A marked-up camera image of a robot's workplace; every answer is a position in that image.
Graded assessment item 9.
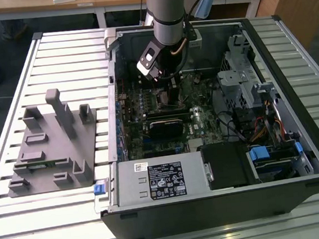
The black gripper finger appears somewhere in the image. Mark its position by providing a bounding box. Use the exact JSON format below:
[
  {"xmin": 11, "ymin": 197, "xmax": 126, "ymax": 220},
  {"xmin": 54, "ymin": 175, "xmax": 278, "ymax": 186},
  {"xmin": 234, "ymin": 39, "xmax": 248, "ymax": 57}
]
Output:
[{"xmin": 167, "ymin": 78, "xmax": 184, "ymax": 109}]

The metal socket cover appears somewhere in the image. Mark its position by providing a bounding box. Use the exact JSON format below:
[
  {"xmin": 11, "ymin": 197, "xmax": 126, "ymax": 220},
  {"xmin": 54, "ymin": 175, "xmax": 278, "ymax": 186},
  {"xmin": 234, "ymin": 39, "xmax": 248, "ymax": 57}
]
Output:
[{"xmin": 153, "ymin": 86, "xmax": 188, "ymax": 111}]

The CPU socket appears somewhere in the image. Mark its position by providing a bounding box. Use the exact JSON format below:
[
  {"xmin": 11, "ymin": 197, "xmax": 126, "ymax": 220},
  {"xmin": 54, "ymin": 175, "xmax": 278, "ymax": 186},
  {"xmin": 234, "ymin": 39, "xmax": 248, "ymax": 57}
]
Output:
[{"xmin": 151, "ymin": 84, "xmax": 190, "ymax": 112}]

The black graphics card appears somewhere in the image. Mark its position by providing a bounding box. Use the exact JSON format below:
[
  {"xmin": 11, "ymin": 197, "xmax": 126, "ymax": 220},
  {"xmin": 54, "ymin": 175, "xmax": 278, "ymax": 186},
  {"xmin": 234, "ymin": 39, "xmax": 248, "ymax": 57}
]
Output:
[{"xmin": 147, "ymin": 117, "xmax": 185, "ymax": 140}]

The green motherboard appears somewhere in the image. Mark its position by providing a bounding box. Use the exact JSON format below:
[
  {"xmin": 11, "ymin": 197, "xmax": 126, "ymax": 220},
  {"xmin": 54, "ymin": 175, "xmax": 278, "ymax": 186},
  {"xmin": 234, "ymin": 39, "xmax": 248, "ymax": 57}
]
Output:
[{"xmin": 114, "ymin": 67, "xmax": 229, "ymax": 162}]

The small silver heatsink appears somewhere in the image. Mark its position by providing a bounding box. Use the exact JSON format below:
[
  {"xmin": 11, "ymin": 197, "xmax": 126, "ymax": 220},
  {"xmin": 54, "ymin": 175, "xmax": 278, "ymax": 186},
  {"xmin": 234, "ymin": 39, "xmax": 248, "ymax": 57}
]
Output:
[{"xmin": 188, "ymin": 137, "xmax": 205, "ymax": 153}]

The metal drive cage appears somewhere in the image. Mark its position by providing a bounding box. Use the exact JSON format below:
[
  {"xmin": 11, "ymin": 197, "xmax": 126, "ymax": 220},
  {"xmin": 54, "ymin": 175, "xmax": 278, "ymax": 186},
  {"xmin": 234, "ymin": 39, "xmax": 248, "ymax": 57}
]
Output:
[{"xmin": 212, "ymin": 28, "xmax": 264, "ymax": 111}]

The black plastic shroud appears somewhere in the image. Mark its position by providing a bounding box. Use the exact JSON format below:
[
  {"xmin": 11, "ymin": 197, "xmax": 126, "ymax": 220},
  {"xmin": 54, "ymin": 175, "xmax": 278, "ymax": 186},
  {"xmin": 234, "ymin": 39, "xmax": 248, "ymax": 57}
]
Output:
[{"xmin": 197, "ymin": 139, "xmax": 262, "ymax": 192}]

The grey power supply unit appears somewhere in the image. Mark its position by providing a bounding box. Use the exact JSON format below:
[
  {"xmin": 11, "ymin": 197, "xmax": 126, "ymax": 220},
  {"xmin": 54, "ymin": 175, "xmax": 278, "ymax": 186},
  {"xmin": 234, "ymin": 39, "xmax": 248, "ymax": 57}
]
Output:
[{"xmin": 113, "ymin": 150, "xmax": 214, "ymax": 209}]

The hard disk in blue carrier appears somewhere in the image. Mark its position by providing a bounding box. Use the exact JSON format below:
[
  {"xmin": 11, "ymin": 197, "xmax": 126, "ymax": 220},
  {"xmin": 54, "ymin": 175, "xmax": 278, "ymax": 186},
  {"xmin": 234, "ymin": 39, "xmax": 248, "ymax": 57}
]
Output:
[{"xmin": 246, "ymin": 141, "xmax": 306, "ymax": 174}]

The grey metal disk bay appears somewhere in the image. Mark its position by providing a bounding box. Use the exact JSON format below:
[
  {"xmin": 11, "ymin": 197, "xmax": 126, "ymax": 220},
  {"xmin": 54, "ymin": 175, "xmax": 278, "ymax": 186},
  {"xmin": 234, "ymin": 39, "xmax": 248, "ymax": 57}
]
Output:
[{"xmin": 250, "ymin": 79, "xmax": 304, "ymax": 147}]

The blue case latch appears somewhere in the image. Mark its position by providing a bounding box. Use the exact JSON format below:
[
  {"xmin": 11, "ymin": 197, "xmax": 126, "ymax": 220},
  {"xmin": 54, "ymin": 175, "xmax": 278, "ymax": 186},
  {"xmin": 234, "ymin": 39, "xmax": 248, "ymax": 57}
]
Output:
[{"xmin": 93, "ymin": 180, "xmax": 107, "ymax": 196}]

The black PC case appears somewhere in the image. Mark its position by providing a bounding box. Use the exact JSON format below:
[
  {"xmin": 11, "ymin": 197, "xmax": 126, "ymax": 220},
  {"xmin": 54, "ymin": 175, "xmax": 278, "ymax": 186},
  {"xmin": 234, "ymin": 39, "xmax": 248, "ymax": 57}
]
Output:
[{"xmin": 82, "ymin": 8, "xmax": 319, "ymax": 239}]

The grey parts rack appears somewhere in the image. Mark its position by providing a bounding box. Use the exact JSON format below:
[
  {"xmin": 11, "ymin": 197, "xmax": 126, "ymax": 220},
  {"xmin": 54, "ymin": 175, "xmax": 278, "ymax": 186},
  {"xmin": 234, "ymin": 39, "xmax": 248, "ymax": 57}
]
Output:
[{"xmin": 0, "ymin": 84, "xmax": 105, "ymax": 200}]

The wooden desk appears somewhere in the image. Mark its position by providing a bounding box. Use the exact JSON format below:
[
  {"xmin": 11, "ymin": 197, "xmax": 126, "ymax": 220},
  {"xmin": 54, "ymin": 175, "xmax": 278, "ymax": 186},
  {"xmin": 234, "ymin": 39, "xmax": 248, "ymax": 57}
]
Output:
[{"xmin": 0, "ymin": 0, "xmax": 269, "ymax": 42}]

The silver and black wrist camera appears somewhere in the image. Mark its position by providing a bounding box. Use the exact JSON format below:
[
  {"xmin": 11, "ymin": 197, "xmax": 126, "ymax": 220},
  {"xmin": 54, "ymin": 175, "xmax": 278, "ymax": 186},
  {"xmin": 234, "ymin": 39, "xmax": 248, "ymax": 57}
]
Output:
[{"xmin": 134, "ymin": 39, "xmax": 164, "ymax": 83}]

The grey box wrist camera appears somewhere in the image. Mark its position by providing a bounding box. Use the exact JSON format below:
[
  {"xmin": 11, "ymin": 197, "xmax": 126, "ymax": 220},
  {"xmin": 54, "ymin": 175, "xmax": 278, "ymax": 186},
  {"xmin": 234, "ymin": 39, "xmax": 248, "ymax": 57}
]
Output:
[{"xmin": 186, "ymin": 27, "xmax": 205, "ymax": 49}]

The light grey case handle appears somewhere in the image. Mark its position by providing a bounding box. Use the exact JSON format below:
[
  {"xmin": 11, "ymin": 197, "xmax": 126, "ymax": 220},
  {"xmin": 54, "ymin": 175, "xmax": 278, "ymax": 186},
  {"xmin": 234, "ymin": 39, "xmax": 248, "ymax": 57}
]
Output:
[{"xmin": 102, "ymin": 27, "xmax": 120, "ymax": 51}]

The coloured power wire bundle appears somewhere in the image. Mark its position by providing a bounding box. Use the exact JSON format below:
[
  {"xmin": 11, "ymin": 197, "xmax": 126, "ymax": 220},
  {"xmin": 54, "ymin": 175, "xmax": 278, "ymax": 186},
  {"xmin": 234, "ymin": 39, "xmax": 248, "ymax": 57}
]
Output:
[{"xmin": 246, "ymin": 98, "xmax": 290, "ymax": 145}]

